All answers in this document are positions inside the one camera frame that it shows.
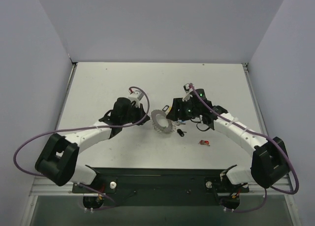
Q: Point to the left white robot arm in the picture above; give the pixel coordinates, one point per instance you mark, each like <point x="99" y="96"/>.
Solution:
<point x="58" y="159"/>

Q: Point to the large metal keyring with keys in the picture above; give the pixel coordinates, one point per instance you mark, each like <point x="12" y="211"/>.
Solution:
<point x="160" y="122"/>

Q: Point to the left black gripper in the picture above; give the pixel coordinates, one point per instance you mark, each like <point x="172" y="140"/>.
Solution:
<point x="139" y="112"/>

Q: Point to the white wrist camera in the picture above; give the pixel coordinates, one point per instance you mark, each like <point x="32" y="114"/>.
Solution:
<point x="189" y="91"/>
<point x="135" y="96"/>

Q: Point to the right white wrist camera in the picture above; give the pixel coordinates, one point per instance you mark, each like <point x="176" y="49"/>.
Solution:
<point x="189" y="91"/>

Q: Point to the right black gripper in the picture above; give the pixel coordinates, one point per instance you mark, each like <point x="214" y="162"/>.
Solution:
<point x="175" y="109"/>

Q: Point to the black key fob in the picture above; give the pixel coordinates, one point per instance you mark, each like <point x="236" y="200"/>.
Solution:
<point x="181" y="132"/>

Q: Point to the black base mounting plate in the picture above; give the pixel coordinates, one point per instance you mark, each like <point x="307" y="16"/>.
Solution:
<point x="163" y="187"/>

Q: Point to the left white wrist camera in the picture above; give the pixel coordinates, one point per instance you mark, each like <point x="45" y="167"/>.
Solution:
<point x="135" y="96"/>

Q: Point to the aluminium frame rail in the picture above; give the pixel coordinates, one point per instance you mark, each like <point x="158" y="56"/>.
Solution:
<point x="96" y="87"/>

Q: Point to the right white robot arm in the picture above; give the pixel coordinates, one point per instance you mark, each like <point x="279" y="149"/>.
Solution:
<point x="269" y="157"/>

